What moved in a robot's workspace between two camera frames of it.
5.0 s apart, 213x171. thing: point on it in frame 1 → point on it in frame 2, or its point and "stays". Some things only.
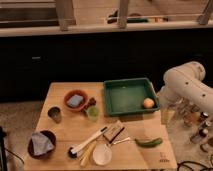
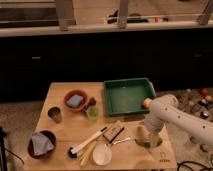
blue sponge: x=75 y=100 stays
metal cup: x=55 y=113 stays
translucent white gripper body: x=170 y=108 → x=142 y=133
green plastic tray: x=126 y=96 stays
